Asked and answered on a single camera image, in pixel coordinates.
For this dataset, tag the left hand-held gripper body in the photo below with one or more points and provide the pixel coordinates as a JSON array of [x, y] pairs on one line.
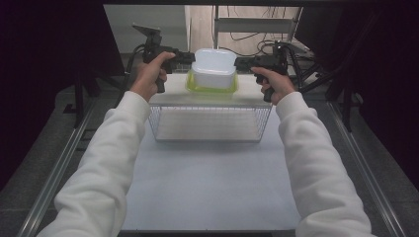
[[154, 49]]

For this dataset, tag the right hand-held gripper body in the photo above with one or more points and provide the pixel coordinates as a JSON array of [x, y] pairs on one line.
[[271, 61]]

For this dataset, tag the clear plastic food container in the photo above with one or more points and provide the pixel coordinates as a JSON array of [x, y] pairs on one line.
[[213, 70]]

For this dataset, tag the green plastic food container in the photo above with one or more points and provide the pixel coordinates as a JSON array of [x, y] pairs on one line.
[[210, 92]]

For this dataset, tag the person's right hand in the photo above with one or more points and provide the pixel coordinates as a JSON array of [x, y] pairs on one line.
[[278, 84]]

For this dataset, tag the person's left hand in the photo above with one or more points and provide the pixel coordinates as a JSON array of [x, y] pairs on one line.
[[146, 77]]

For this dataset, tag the white cabinet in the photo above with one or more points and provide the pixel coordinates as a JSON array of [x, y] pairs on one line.
[[131, 19]]

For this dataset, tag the white power strip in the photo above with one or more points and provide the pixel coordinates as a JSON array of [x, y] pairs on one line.
[[314, 78]]

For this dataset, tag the black metal stand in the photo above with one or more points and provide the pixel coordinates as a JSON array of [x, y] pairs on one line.
[[346, 98], [79, 98]]

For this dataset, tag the white metal desk frame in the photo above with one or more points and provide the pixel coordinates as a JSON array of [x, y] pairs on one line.
[[253, 24]]

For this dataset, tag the black floor bracket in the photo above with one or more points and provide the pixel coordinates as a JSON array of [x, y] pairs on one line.
[[86, 135]]

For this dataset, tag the metal floor rail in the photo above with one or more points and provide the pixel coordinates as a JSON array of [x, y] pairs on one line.
[[369, 177], [49, 184]]

